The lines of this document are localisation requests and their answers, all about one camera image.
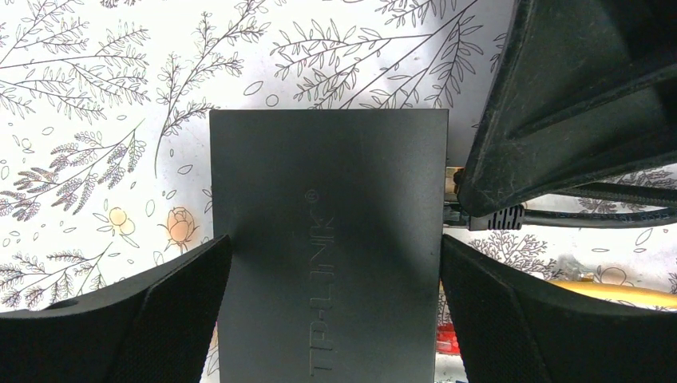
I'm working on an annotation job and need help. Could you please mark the yellow ethernet cable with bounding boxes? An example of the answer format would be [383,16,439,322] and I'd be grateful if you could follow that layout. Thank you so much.
[547,280,677,310]

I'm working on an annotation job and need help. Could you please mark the black network switch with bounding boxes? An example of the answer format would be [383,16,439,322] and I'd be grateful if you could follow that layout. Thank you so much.
[209,109,448,383]

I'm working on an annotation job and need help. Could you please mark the thin black cable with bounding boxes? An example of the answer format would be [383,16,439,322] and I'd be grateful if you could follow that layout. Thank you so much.
[441,203,677,232]

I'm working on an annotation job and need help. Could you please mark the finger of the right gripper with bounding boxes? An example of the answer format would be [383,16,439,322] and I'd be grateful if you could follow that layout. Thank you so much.
[458,0,676,216]

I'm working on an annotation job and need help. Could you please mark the black ethernet cable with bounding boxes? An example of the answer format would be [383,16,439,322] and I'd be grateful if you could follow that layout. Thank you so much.
[444,166,677,208]

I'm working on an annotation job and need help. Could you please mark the floral patterned table mat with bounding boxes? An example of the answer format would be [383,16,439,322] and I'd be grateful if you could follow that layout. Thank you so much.
[0,0,677,383]

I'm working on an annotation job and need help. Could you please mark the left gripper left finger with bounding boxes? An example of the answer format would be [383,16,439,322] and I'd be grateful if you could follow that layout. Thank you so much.
[1,235,232,382]

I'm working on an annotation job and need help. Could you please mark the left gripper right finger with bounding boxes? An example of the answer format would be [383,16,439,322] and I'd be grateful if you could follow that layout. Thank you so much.
[441,235,676,382]

